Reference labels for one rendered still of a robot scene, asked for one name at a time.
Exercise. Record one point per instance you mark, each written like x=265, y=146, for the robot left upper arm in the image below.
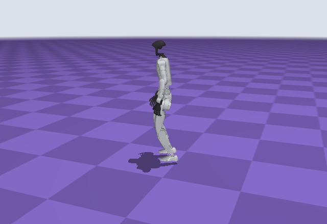
x=162, y=70

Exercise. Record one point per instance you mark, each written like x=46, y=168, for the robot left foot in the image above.
x=168, y=158

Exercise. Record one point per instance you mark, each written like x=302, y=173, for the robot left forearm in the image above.
x=161, y=91

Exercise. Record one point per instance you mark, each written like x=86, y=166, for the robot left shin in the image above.
x=163, y=139

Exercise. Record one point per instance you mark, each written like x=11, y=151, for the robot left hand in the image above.
x=157, y=108

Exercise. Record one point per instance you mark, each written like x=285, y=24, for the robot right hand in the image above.
x=153, y=99

